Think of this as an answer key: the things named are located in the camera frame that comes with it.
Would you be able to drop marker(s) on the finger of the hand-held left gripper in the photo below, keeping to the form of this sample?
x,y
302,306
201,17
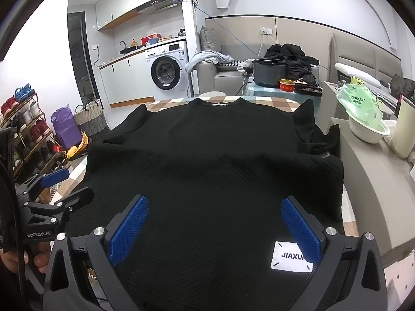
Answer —
x,y
77,197
55,176

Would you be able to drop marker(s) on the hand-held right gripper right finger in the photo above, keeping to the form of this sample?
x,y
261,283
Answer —
x,y
300,226

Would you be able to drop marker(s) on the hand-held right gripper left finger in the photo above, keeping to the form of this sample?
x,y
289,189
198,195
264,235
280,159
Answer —
x,y
129,226

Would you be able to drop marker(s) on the black knitted sweater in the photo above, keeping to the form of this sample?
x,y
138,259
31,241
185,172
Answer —
x,y
207,168

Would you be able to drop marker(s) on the pile of black clothes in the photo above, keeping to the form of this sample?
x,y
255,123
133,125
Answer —
x,y
291,53

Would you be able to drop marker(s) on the person's left hand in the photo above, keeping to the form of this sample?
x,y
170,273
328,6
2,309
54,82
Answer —
x,y
42,254

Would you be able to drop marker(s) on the yellow snack bag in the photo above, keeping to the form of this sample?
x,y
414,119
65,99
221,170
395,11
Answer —
x,y
77,147

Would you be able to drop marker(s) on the purple bag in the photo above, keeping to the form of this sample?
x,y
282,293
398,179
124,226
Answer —
x,y
64,126

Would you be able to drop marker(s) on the metal shoe rack with shoes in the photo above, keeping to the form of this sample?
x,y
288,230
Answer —
x,y
26,126

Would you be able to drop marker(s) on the woven basket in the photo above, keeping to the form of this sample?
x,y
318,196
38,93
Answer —
x,y
90,118

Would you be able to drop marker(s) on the grey cabinet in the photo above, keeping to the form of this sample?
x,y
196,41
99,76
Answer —
x,y
373,184

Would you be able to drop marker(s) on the white bowl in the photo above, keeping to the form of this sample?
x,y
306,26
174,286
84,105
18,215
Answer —
x,y
366,132

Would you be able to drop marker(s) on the white kitchen base cabinets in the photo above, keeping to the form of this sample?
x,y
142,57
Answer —
x,y
123,77

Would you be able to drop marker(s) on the black door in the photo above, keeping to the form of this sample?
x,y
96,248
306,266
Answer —
x,y
79,55

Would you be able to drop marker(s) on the checked tablecloth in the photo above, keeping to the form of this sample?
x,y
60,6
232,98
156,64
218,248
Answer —
x,y
168,104

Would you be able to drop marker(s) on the green wet wipes packet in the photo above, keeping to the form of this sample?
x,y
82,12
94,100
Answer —
x,y
356,102

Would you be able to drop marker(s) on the black tray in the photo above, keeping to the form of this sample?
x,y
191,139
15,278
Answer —
x,y
308,89

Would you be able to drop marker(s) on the red instant noodle cup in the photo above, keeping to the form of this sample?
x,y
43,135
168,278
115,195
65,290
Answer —
x,y
287,86

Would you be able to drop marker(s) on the beige cylinder container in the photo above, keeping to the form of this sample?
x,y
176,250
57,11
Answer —
x,y
403,129

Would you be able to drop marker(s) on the black kitchen faucet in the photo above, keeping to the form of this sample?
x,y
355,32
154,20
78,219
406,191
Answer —
x,y
123,45

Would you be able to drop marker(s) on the white washing machine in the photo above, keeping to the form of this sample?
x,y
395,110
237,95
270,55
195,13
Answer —
x,y
165,71

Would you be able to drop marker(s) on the white round stool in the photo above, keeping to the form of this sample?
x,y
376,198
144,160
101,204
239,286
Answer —
x,y
212,95

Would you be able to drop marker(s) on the grey sofa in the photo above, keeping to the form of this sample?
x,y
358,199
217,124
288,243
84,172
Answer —
x,y
223,82

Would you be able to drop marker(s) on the white pillow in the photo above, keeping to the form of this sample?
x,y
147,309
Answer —
x,y
356,71

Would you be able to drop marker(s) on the red container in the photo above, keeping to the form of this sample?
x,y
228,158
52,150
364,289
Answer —
x,y
152,39

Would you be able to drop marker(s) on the light blue garment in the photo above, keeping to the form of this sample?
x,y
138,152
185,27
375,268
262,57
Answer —
x,y
207,57

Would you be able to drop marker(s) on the beige bed headboard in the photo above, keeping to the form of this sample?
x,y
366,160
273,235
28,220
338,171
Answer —
x,y
356,47

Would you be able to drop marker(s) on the silver range hood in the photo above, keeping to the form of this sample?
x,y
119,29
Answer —
x,y
159,5

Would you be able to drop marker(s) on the grey cushion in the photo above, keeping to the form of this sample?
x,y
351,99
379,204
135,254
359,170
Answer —
x,y
207,39

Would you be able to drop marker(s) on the white wall socket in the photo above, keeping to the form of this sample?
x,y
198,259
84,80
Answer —
x,y
266,31

